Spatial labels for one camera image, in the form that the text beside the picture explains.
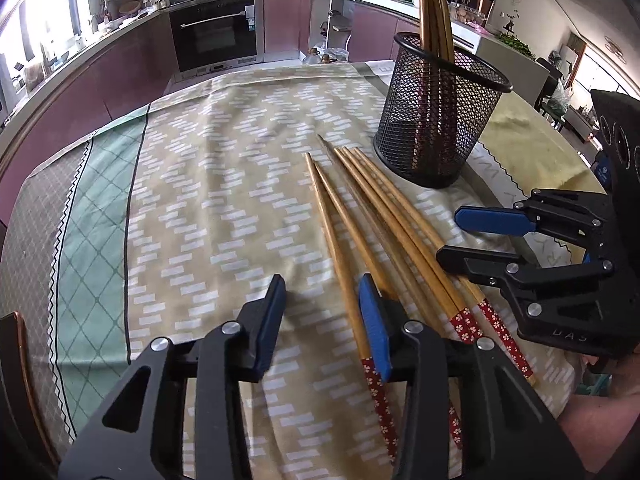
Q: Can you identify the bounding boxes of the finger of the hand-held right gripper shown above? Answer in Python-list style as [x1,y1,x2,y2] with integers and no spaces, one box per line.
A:
[455,189,618,263]
[436,246,618,321]

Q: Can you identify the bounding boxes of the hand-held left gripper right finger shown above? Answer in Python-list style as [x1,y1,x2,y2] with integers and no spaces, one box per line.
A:
[359,274,586,480]

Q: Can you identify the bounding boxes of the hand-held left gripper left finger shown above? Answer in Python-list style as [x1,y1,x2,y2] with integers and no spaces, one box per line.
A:
[57,275,287,480]

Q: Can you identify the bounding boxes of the bunch of wooden chopsticks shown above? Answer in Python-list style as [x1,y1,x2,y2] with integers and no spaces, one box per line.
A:
[304,135,538,463]

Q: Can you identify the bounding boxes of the black mesh utensil holder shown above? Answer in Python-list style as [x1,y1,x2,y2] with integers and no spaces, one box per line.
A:
[373,31,514,189]

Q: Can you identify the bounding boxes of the red-tipped wooden chopstick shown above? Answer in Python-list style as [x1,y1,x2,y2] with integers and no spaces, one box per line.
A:
[437,0,456,61]
[431,0,451,58]
[416,0,435,111]

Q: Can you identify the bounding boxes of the person's right forearm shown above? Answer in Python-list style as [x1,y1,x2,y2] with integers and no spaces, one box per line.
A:
[556,392,640,480]

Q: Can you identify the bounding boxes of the white plastic bag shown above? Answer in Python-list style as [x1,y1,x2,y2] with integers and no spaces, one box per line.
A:
[546,79,574,115]

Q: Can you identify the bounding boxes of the white kitchen countertop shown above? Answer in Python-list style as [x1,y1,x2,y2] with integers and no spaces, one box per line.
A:
[0,0,551,131]

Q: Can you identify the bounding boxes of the beige green patterned tablecloth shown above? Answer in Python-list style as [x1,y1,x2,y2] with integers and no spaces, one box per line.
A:
[0,60,581,480]

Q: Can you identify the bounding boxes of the green vegetables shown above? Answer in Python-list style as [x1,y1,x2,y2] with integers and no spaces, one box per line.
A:
[499,31,537,59]

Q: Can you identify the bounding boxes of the clear food jar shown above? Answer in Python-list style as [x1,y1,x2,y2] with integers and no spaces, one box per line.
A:
[452,2,482,25]

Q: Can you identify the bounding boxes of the pink base cabinets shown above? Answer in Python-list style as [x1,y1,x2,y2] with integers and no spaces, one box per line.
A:
[0,10,174,213]
[346,2,418,64]
[263,0,307,59]

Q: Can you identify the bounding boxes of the small trash bin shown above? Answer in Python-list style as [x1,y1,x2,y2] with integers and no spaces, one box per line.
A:
[319,10,352,55]

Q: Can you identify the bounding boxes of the black built-in oven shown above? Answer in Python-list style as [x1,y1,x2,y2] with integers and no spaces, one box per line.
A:
[168,0,265,74]

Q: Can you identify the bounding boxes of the kitchen window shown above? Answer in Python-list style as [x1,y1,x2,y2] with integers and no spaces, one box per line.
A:
[15,0,85,61]

